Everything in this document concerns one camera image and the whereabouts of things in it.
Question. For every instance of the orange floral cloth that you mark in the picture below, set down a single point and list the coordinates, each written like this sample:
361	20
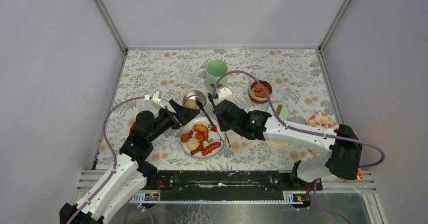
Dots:
322	120

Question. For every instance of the orange drumstick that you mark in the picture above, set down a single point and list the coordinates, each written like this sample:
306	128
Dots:
187	136

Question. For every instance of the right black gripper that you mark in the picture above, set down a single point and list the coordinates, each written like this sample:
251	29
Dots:
222	126

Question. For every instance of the red sausage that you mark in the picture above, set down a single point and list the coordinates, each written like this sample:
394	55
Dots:
210	148

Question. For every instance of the cream round lid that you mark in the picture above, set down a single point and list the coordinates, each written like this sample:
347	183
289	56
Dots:
276	144

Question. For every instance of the white plate with food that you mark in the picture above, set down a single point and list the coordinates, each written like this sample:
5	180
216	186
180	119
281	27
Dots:
213	137

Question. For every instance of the floral table mat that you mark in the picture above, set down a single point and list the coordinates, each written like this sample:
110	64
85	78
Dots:
297	85

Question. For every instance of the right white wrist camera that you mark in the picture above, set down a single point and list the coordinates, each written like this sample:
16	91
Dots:
222	94

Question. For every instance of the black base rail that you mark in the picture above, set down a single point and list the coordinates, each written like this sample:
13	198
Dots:
197	181

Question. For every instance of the green lid with handle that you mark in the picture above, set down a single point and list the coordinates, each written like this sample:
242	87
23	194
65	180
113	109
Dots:
280	109

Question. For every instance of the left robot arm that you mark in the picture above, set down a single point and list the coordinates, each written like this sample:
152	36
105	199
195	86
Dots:
130	171

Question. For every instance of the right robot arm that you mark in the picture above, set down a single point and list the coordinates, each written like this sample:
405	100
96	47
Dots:
339	152

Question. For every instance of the fried chicken piece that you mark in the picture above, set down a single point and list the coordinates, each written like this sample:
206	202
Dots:
262	94
257	87

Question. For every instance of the steel bowl red band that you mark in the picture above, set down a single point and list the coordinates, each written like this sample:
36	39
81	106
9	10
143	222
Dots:
192	97
254	98

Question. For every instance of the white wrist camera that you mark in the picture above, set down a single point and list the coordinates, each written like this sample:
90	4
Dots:
222	94
155	99

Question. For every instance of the green cylindrical container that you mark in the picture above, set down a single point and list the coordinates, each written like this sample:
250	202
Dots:
213	71

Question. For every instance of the black tongs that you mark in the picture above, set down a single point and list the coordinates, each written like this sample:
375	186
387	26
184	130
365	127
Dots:
210	120

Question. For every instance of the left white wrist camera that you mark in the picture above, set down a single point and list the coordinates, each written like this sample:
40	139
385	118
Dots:
155	99

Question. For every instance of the rice ball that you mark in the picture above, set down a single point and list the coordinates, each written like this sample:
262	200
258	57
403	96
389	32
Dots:
192	144
191	103

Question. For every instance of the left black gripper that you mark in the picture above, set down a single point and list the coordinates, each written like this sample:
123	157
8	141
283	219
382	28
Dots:
175	114

